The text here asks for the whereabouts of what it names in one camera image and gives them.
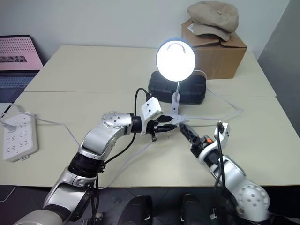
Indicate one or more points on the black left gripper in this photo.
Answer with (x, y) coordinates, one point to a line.
(150, 127)

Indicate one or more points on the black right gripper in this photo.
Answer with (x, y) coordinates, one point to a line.
(201, 141)

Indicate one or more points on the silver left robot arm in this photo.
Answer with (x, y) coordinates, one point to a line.
(112, 131)

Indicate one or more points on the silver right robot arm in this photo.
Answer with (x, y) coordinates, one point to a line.
(253, 194)

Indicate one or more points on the white round desk lamp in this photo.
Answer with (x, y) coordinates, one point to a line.
(175, 61)

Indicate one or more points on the black ribbed case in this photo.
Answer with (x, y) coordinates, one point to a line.
(192, 89)

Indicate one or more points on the dark rounded shape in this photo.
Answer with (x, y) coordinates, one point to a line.
(194, 209)

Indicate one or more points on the brown cardboard box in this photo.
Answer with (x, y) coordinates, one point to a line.
(220, 61)

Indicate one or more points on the white cap tag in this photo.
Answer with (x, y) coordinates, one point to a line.
(191, 28)

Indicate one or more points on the beige flat cap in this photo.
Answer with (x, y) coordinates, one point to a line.
(211, 16)

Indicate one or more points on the white power strip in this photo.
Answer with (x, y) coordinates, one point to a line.
(21, 145)

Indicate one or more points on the white plug adapter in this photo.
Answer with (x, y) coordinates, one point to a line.
(8, 125)

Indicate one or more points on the open laptop with pink screen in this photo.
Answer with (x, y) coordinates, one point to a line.
(16, 54)

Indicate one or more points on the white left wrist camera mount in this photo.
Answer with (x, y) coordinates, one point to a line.
(151, 107)

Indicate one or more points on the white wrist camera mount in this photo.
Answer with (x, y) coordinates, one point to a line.
(151, 107)
(226, 133)

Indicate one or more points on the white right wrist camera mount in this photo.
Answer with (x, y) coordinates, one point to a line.
(226, 133)

